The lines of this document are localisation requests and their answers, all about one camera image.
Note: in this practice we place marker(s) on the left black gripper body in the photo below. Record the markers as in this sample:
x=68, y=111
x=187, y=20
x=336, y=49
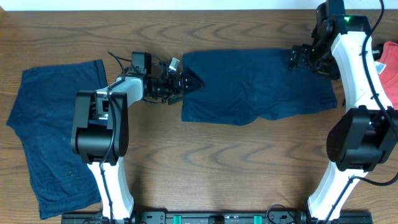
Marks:
x=162, y=92

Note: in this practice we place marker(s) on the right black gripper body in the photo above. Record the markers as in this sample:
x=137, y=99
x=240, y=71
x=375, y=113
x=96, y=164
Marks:
x=324, y=65

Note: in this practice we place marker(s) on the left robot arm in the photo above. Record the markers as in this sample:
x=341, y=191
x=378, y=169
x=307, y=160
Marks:
x=100, y=133

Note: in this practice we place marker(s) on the red t-shirt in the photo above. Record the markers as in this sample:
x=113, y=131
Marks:
x=388, y=76

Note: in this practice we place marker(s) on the black garment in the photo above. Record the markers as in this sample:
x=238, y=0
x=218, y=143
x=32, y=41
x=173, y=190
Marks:
x=377, y=49

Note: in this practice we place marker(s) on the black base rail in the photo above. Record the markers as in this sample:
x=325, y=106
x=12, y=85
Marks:
x=274, y=216

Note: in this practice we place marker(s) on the navy blue folded garment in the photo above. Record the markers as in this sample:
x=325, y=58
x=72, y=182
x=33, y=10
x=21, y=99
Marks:
x=42, y=118

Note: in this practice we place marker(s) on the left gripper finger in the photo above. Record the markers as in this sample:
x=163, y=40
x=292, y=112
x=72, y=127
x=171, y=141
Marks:
x=190, y=79
x=190, y=88

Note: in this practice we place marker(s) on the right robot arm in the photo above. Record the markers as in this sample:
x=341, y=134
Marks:
x=366, y=135

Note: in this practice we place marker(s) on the navy blue shorts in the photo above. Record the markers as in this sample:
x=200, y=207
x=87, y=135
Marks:
x=243, y=84

